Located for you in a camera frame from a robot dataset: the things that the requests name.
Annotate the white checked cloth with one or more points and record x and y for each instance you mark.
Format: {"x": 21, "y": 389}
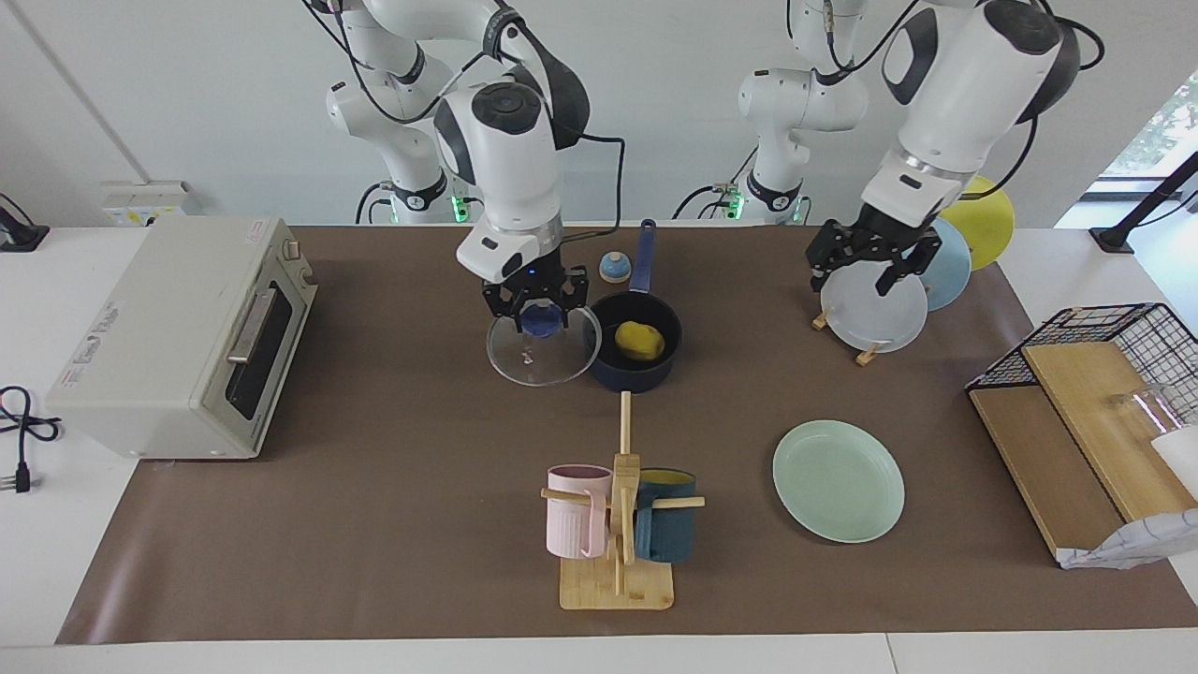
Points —
{"x": 1132, "y": 548}

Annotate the teal mug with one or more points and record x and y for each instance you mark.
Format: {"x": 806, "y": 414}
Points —
{"x": 666, "y": 534}

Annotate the glass lid with blue knob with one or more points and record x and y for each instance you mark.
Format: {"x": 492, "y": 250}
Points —
{"x": 543, "y": 360}

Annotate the dark blue saucepan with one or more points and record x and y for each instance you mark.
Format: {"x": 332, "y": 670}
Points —
{"x": 646, "y": 379}

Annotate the black desk clamp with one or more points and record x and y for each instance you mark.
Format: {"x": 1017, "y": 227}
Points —
{"x": 23, "y": 239}

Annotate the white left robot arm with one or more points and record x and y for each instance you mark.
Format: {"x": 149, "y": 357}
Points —
{"x": 964, "y": 84}

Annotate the wooden plate rack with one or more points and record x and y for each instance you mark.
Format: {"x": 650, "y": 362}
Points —
{"x": 868, "y": 356}

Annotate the brown wooden cutting board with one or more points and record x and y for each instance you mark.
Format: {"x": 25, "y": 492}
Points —
{"x": 1039, "y": 459}

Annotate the clear glass cup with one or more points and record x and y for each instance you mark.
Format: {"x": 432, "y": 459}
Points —
{"x": 1146, "y": 407}

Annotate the brown table mat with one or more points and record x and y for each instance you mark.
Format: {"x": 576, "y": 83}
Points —
{"x": 468, "y": 562}

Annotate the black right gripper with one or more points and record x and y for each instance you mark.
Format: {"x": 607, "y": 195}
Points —
{"x": 538, "y": 285}

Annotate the grey plate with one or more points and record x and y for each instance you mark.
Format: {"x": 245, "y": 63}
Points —
{"x": 870, "y": 323}

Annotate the yellow potato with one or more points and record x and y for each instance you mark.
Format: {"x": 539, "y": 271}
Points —
{"x": 640, "y": 342}

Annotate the black angled stand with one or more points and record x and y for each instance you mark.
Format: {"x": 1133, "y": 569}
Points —
{"x": 1114, "y": 239}

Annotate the yellow plate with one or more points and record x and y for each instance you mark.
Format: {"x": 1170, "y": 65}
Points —
{"x": 987, "y": 229}

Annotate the wooden mug tree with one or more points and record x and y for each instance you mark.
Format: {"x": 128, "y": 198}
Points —
{"x": 618, "y": 585}

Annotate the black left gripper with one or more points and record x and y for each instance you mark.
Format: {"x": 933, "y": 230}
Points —
{"x": 884, "y": 239}

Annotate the light blue plate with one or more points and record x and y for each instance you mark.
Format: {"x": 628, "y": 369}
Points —
{"x": 950, "y": 271}

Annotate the light wooden cutting board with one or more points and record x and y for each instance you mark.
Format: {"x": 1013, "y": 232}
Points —
{"x": 1095, "y": 421}

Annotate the white wall socket box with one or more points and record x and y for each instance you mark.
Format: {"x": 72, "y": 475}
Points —
{"x": 150, "y": 201}

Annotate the cream toaster oven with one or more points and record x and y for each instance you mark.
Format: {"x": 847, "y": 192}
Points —
{"x": 159, "y": 356}

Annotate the pink ribbed mug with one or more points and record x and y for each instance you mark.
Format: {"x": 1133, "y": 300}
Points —
{"x": 576, "y": 515}

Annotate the green plate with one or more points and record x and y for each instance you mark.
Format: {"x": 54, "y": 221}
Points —
{"x": 838, "y": 482}

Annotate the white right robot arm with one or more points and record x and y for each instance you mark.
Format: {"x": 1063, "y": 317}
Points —
{"x": 510, "y": 159}

